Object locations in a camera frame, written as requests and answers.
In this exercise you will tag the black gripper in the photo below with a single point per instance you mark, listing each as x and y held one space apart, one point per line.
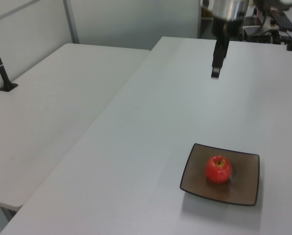
225 28

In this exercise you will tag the red apple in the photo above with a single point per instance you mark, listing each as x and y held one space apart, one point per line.
218 170

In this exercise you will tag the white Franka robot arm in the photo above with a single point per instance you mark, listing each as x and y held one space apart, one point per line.
230 8

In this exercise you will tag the brown square ceramic plate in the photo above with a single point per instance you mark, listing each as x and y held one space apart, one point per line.
246 191

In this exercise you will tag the grey metal tray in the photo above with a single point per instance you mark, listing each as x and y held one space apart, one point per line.
252 29

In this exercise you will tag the black electronic device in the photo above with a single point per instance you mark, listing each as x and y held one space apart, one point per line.
265 38

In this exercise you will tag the black keyboard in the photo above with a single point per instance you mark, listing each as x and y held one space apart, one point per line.
284 20

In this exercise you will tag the white adjacent table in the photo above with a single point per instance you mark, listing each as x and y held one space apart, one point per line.
50 110

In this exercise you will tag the grey metal partition post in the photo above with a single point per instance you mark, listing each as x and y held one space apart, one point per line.
71 22

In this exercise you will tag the black camera pole, white band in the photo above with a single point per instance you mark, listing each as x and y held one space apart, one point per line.
0 71

